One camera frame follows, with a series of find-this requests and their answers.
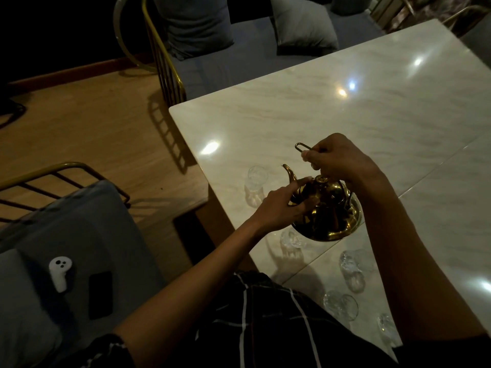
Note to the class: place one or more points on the person's left hand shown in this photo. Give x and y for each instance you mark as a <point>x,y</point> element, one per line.
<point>276,210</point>

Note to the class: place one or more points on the person's right hand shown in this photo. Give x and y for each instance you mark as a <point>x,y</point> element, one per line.
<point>341,159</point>

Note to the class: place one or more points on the person's left thumb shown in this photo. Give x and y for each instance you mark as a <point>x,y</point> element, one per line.
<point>300,182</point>

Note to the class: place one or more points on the person's right fingers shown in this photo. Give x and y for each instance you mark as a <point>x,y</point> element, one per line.
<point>313,157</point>

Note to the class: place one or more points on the gold metal teapot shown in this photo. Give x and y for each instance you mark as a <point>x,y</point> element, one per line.
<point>332,218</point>

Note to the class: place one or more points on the person's left forearm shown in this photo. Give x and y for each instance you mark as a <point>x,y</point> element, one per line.
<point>191,291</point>

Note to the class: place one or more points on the person's right forearm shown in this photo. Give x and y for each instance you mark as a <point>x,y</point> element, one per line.
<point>406,256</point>

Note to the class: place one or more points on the clear drinking glass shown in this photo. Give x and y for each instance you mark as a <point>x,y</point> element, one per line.
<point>341,305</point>
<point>292,241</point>
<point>256,180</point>
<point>387,327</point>
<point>353,270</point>

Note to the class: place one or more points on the light grey cushion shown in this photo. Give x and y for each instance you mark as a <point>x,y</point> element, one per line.
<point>303,22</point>

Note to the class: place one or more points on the black checked clothing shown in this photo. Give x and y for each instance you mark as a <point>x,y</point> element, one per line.
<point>268,325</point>

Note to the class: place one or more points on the small grey cushion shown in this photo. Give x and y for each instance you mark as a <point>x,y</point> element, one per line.
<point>351,3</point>

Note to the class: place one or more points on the dark grey cushion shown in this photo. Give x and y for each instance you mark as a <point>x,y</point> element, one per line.
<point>195,22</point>

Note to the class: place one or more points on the black smartphone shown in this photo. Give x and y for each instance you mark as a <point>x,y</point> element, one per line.
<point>100,295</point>

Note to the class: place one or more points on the white handheld controller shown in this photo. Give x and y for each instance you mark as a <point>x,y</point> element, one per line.
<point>60,272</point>

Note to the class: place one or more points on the grey seat pillow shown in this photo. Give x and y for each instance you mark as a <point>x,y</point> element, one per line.
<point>23,314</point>

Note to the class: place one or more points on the gold frame grey bench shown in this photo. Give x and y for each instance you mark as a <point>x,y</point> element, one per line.
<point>238,61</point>

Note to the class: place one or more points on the gold frame grey seat chair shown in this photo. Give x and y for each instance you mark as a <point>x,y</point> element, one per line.
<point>96,233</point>

